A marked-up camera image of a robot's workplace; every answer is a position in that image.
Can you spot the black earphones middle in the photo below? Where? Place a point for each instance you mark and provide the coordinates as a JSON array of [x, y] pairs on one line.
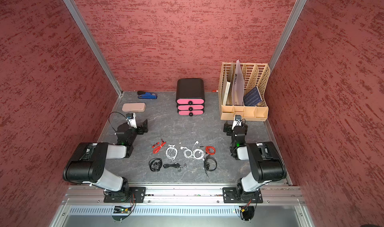
[[175, 165]]

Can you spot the red earphones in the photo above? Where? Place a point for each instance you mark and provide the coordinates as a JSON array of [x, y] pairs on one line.
[[209, 149], [158, 146]]

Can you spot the right corner aluminium post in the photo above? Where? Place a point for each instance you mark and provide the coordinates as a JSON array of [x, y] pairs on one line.
[[290, 24]]

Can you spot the pink drawer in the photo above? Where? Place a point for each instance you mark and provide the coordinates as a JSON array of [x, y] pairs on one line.
[[190, 107], [190, 113], [190, 101]]

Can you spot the aluminium front rail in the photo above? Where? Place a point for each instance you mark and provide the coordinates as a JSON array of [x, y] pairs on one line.
[[210, 195]]

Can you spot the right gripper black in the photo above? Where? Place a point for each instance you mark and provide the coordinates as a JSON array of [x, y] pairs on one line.
[[228, 128]]

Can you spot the left corner aluminium post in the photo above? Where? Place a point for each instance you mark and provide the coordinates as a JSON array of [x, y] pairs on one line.
[[79, 20]]

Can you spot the vented metal strip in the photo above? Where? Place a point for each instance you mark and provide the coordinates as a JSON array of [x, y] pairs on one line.
[[216, 211]]

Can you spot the blue stapler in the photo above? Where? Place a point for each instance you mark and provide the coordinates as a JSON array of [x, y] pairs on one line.
[[146, 95]]

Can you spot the white earphones right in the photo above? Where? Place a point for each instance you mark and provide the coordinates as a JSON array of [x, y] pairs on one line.
[[197, 153]]

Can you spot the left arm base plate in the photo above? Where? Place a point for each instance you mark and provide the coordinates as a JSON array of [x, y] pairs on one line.
[[131, 195]]

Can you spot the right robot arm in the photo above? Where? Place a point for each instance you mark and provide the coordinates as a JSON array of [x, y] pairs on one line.
[[265, 163]]

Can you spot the black earphones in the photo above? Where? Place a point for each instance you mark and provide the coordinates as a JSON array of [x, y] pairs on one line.
[[175, 165], [155, 164], [210, 165]]

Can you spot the translucent plastic folder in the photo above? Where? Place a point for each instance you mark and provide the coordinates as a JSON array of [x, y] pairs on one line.
[[238, 85]]

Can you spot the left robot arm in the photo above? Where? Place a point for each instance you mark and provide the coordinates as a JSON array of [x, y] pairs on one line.
[[87, 166]]

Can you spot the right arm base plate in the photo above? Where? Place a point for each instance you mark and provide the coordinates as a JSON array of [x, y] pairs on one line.
[[235, 195]]

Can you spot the dark blue notebook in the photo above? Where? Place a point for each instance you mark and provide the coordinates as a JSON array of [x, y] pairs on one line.
[[253, 97]]

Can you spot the beige file organizer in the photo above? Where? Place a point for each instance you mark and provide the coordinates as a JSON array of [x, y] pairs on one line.
[[255, 75]]

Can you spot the white booklet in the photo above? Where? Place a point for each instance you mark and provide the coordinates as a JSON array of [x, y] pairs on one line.
[[225, 92]]

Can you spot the black drawer cabinet shell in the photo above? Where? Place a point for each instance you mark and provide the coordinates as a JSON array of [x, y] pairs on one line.
[[190, 88]]

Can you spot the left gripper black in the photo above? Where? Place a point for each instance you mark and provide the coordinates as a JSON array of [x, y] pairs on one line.
[[141, 129]]

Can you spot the pink pencil case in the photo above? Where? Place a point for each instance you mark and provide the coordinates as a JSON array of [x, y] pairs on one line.
[[133, 107]]

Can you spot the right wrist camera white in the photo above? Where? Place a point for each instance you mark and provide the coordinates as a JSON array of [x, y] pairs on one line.
[[237, 121]]

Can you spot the black earphones right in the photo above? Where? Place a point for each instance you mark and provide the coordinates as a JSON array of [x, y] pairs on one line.
[[210, 165]]

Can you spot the white earphones middle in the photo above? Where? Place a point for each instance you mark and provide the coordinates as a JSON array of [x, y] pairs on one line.
[[188, 153]]

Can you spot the white earphones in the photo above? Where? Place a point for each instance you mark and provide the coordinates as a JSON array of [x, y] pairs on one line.
[[197, 153], [188, 153], [171, 152]]

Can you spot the corner aluminium post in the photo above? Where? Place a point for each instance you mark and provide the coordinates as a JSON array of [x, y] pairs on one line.
[[290, 24], [79, 20]]

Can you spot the black earphones left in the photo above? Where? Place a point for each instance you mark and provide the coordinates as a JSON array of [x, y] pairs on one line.
[[155, 164]]

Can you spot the white earphones left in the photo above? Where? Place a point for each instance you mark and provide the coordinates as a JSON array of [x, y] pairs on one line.
[[171, 152]]

